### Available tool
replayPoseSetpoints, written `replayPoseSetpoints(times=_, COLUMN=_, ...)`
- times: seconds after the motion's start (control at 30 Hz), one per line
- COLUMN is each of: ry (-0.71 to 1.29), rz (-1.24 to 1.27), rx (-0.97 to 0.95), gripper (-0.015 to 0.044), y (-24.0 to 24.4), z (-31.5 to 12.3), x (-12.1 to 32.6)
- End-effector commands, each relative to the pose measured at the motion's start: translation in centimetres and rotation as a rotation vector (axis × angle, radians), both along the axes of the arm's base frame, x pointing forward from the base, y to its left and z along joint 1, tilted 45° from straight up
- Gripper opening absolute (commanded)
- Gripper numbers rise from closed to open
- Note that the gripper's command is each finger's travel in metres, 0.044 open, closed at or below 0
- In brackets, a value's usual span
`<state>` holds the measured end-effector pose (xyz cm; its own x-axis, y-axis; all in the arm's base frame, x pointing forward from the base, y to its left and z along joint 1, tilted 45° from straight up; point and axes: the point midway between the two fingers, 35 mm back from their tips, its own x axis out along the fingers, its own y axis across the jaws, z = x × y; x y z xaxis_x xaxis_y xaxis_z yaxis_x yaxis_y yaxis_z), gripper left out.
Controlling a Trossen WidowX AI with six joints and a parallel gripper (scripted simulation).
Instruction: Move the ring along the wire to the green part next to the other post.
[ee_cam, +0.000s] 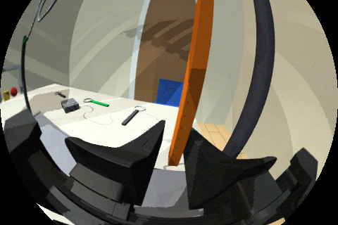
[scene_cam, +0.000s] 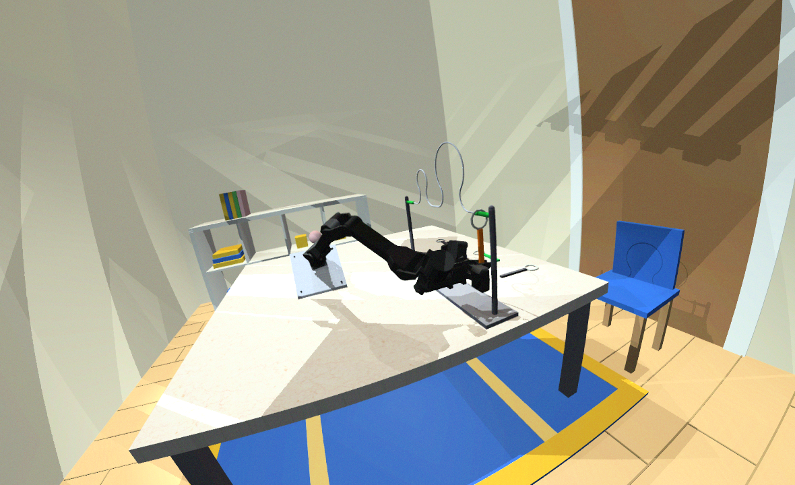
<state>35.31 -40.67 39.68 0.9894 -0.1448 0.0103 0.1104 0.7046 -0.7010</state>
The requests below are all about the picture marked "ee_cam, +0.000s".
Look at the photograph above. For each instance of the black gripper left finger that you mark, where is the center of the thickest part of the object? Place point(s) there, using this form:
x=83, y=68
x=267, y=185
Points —
x=130, y=165

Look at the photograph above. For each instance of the orange handle with grey loop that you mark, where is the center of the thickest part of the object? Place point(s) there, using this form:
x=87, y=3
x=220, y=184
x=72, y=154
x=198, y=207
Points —
x=195, y=77

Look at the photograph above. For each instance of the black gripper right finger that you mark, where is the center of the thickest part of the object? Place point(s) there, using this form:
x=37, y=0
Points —
x=210, y=172

